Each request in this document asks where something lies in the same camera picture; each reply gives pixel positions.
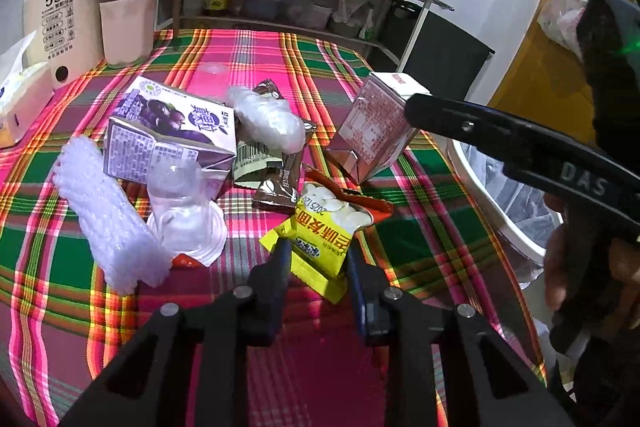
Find purple milk carton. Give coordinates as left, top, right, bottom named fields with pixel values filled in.
left=103, top=76, right=237, bottom=182

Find clear plastic cup red lid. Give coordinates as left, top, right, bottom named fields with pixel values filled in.
left=146, top=161, right=228, bottom=269

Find plaid tablecloth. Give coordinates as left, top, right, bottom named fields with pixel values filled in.
left=0, top=28, right=551, bottom=427

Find pink pitcher with brown lid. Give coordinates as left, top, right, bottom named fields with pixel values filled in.
left=98, top=0, right=186, bottom=68

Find crumpled plastic bags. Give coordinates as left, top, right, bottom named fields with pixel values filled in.
left=340, top=0, right=377, bottom=38

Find pink milk carton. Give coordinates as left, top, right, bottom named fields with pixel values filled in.
left=327, top=72, right=432, bottom=185

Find brown snack wrapper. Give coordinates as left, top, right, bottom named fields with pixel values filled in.
left=252, top=152, right=307, bottom=210
left=252, top=79, right=319, bottom=145

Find hanging plastic bag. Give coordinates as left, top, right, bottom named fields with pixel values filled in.
left=537, top=0, right=597, bottom=58

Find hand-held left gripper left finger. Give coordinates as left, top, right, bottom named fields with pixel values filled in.
left=60, top=239, right=293, bottom=427

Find white tissue box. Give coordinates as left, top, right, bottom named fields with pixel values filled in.
left=0, top=32, right=55, bottom=148

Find cream water warmer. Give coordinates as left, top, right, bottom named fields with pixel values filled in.
left=22, top=0, right=106, bottom=90

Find clear plastic wrapper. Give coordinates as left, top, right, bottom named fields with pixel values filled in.
left=226, top=84, right=307, bottom=154

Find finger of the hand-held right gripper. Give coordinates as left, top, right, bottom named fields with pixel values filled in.
left=404, top=93, right=551, bottom=164

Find person's right hand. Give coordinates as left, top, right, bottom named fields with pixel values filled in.
left=544, top=209, right=640, bottom=332

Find clear plastic bin liner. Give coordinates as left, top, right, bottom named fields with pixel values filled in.
left=462, top=144, right=568, bottom=285

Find white foam net sleeve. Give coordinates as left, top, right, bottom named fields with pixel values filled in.
left=52, top=136, right=173, bottom=294

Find green and white wrapper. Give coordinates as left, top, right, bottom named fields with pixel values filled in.
left=234, top=139, right=284, bottom=188

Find white waste bin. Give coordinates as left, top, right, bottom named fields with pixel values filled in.
left=446, top=138, right=568, bottom=288

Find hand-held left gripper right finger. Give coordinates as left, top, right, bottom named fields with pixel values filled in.
left=345, top=244, right=576, bottom=427

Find yellow snack packet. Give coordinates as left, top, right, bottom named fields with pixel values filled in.
left=260, top=164, right=394, bottom=305

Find wooden door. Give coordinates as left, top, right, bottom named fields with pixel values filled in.
left=487, top=0, right=640, bottom=135

